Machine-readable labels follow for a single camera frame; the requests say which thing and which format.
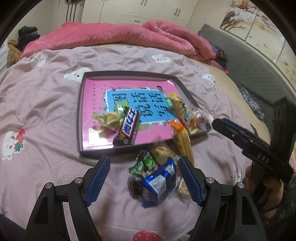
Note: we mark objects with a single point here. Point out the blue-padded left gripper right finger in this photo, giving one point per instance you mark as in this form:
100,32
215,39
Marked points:
194,180

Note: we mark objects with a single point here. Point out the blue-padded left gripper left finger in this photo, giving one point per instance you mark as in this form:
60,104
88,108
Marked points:
94,179

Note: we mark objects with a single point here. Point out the blue biscuit packet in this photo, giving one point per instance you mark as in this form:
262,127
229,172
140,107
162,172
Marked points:
158,186

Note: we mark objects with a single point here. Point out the orange rice cracker packet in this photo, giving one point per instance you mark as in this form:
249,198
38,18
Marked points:
181,140

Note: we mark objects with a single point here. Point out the clear bag of cookies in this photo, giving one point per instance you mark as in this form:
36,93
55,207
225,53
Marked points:
160,151

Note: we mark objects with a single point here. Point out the green pea snack packet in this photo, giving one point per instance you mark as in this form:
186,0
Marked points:
145,166

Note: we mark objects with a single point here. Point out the clear red candy packet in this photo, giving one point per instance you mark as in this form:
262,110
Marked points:
199,118

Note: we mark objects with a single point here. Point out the black Snickers bar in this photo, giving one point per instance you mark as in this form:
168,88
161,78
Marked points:
128,130

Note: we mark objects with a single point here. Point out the yellow cake snack packet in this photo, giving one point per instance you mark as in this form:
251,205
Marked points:
183,113

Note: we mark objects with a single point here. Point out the small green-label round snack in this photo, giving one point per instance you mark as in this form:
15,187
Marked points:
183,190

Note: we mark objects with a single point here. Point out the right hand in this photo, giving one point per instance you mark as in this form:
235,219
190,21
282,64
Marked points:
273,185

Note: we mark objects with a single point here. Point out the green torn snack wrapper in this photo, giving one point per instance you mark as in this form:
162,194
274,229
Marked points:
111,121

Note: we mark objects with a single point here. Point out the dark shallow box tray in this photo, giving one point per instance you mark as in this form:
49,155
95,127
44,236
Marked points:
125,75

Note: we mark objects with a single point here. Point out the grey padded headboard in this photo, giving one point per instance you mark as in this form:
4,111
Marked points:
247,69

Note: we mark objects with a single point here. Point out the pink book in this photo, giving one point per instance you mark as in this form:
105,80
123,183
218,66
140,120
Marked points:
147,97

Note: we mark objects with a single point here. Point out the pink patterned bedsheet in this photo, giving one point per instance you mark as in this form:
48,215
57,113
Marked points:
38,134

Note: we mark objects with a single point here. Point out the brown plush item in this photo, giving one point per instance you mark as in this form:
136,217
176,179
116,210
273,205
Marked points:
13,52

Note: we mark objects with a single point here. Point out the pink quilt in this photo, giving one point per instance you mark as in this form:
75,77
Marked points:
158,34

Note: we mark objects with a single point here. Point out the dark clothes pile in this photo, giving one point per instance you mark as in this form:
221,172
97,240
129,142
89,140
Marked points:
25,36

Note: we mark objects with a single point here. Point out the white wardrobe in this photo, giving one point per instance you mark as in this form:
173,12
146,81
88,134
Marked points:
130,12

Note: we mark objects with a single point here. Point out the wall painting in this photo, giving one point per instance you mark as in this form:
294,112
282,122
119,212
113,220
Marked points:
245,20

